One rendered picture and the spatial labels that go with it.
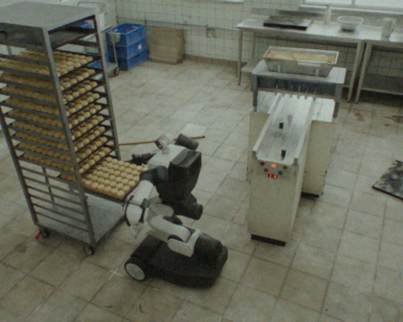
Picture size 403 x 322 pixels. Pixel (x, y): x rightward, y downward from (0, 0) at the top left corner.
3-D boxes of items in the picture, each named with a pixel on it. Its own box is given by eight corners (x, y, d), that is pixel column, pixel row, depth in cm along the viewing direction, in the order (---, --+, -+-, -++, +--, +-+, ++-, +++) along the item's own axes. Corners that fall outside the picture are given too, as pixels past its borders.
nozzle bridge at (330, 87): (258, 95, 371) (260, 60, 352) (339, 105, 349) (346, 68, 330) (249, 111, 345) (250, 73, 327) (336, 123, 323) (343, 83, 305)
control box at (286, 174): (256, 172, 292) (258, 156, 284) (290, 178, 285) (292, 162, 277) (256, 175, 289) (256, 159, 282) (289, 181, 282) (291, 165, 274)
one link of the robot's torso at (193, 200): (203, 213, 282) (203, 193, 272) (195, 225, 272) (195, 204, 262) (169, 203, 292) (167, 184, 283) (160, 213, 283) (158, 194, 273)
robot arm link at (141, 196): (144, 210, 217) (157, 183, 234) (121, 204, 218) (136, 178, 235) (144, 224, 224) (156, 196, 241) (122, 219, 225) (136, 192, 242)
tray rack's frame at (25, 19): (131, 217, 354) (99, 7, 256) (95, 256, 316) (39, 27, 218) (75, 198, 379) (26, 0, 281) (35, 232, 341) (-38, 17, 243)
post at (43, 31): (97, 245, 315) (46, 25, 222) (94, 247, 313) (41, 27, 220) (93, 244, 316) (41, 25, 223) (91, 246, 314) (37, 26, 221)
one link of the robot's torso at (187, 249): (203, 241, 302) (203, 228, 295) (191, 259, 287) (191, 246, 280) (180, 233, 310) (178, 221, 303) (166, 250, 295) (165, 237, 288)
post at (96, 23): (129, 210, 349) (97, 8, 255) (127, 212, 346) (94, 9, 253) (126, 210, 350) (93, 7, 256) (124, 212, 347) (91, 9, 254)
